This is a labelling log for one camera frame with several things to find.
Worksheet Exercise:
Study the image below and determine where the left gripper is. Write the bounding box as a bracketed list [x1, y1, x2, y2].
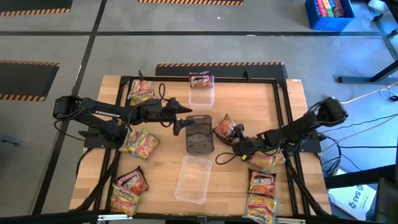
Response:
[141, 97, 195, 137]

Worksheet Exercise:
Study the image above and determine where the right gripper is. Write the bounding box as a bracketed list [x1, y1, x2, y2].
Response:
[226, 123, 265, 156]

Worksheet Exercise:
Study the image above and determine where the red snack packet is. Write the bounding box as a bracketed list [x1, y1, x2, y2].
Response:
[213, 113, 238, 146]

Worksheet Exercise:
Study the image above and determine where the dark grey plastic bin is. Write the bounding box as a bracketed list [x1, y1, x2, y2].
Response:
[185, 114, 215, 156]

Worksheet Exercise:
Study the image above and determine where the large clear plastic bin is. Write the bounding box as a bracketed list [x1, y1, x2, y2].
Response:
[174, 154, 213, 205]

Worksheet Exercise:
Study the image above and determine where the red noodle packet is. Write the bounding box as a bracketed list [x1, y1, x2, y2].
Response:
[115, 166, 149, 195]

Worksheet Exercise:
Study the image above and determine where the small clear plastic bin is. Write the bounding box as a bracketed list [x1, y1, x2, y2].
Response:
[188, 72, 215, 110]

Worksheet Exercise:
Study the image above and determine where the hazard-striped black floor mat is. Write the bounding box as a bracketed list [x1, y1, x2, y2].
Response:
[0, 58, 60, 103]
[0, 0, 74, 18]
[137, 0, 244, 6]
[154, 61, 289, 80]

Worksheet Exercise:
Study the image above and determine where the black floor beam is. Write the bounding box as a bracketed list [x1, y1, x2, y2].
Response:
[324, 164, 398, 190]

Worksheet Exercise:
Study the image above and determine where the white printed cardboard box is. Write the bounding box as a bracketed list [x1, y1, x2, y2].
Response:
[328, 183, 377, 222]

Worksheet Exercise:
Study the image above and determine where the black metal stand base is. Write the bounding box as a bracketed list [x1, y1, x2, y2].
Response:
[338, 58, 398, 85]

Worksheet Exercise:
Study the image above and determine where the blue plastic crate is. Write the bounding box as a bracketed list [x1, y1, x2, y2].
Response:
[304, 0, 355, 32]

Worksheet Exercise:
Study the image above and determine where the black crossbar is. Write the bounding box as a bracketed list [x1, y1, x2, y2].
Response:
[0, 210, 398, 224]

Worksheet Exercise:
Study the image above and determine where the dark grey box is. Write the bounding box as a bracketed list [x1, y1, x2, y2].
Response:
[374, 177, 398, 224]

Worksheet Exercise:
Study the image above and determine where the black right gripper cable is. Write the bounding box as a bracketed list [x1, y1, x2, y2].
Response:
[214, 151, 249, 166]

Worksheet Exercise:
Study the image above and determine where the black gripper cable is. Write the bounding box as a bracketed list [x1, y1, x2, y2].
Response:
[214, 151, 249, 166]
[127, 82, 175, 128]

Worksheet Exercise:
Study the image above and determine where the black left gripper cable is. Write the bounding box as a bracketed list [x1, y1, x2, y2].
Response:
[127, 82, 175, 128]

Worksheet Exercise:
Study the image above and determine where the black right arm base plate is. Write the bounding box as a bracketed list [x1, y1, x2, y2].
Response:
[279, 130, 323, 154]

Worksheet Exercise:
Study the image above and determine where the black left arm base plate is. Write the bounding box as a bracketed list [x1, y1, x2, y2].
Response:
[77, 119, 128, 149]

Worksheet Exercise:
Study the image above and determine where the yellowish floor cable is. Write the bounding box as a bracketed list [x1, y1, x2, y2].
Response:
[340, 81, 398, 105]

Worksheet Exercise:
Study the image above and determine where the dark floor bracket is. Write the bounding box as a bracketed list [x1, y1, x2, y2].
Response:
[0, 133, 23, 147]

